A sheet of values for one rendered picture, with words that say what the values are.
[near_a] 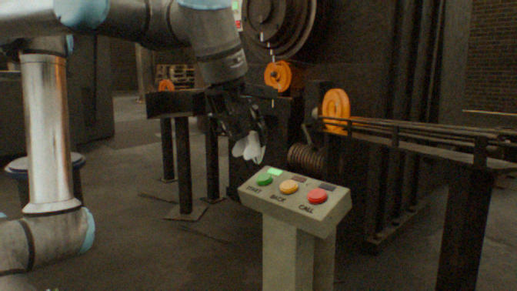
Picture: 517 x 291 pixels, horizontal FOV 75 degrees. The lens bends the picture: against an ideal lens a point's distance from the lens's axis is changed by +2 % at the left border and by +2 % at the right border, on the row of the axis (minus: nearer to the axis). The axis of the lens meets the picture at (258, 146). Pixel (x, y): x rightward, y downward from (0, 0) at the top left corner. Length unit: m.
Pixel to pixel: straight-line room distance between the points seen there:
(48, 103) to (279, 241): 0.76
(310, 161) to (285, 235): 0.67
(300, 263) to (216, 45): 0.49
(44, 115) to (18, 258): 0.39
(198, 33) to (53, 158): 0.67
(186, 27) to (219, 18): 0.06
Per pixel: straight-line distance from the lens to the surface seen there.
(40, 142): 1.14
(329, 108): 1.31
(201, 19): 0.62
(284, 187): 0.74
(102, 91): 4.32
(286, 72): 1.64
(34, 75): 1.16
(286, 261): 0.78
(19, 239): 1.12
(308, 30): 1.56
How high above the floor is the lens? 0.87
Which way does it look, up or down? 14 degrees down
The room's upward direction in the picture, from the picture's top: straight up
